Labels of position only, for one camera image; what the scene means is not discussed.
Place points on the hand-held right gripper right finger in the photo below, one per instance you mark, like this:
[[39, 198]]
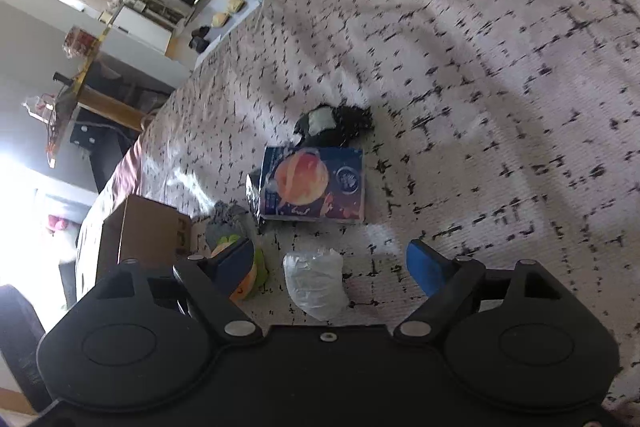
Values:
[[425, 268]]

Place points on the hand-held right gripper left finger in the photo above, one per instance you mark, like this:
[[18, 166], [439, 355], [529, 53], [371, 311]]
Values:
[[234, 259]]

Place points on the orange and green plush toy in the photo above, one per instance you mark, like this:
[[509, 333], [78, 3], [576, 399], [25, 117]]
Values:
[[258, 276]]

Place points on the grey knitted cloth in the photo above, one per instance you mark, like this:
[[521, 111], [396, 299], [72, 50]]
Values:
[[225, 219]]

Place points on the dark shiny packet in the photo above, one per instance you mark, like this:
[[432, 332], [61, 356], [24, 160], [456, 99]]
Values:
[[252, 194]]

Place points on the clear crinkled plastic bag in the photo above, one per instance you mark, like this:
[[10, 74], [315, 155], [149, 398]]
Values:
[[315, 284]]

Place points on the brown cardboard box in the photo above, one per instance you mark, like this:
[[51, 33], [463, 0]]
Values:
[[145, 227]]

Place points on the blue packet with orange print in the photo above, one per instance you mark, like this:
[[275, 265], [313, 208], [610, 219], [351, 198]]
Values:
[[312, 184]]

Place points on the black cloth with white patch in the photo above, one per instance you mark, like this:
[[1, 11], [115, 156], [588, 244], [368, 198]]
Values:
[[350, 122]]

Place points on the mauve bed sheet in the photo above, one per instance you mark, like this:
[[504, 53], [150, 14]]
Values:
[[131, 163]]

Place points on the white duvet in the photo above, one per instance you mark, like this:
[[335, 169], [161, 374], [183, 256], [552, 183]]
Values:
[[90, 219]]

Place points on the black low cabinet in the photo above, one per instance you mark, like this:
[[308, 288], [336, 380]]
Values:
[[100, 149]]

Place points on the pink plush toy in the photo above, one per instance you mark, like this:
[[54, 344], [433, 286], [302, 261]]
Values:
[[57, 223]]

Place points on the round table with gold leg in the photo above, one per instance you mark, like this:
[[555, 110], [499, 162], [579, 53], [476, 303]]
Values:
[[107, 106]]

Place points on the white black-patterned blanket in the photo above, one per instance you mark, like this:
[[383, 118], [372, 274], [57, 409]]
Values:
[[450, 57]]

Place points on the dark cloth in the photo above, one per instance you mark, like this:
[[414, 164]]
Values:
[[20, 337]]

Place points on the clear water bottle red label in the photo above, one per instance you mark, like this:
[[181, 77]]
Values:
[[39, 105]]

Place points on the red gift box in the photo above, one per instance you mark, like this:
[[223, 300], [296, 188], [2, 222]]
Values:
[[80, 42]]

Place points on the white standing fan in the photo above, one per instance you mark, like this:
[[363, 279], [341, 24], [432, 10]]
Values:
[[119, 4]]

